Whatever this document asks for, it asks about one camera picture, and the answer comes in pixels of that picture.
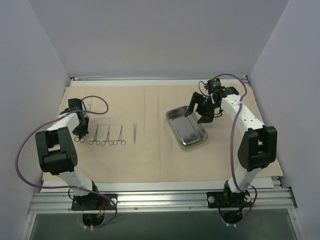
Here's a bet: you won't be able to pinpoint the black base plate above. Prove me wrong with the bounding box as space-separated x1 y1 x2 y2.
71 193 116 211
206 191 252 209

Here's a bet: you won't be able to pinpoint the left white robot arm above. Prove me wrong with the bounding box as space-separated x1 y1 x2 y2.
35 98 101 210

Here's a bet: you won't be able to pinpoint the steel surgical scissors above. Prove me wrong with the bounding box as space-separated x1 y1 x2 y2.
89 125 101 146

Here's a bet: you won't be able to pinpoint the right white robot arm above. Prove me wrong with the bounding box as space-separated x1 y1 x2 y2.
185 77 278 207

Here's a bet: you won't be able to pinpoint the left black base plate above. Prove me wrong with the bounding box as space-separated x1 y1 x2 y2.
71 193 116 211

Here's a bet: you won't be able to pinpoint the aluminium front rail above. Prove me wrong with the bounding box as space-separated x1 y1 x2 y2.
28 188 297 214

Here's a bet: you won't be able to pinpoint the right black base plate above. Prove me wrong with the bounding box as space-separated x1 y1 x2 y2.
206 191 252 209

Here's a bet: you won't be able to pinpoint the metal instrument tray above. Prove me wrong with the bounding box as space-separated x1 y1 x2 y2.
165 105 209 150

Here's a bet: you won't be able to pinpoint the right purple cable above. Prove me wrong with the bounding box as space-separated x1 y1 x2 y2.
212 73 258 224

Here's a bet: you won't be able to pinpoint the steel hemostat forceps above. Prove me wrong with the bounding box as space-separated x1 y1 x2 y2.
113 125 126 146
100 125 114 146

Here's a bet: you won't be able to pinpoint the steel tweezers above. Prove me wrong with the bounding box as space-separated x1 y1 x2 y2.
133 122 137 144

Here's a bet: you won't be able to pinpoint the steel needle holder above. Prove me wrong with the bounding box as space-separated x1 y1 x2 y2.
74 135 86 143

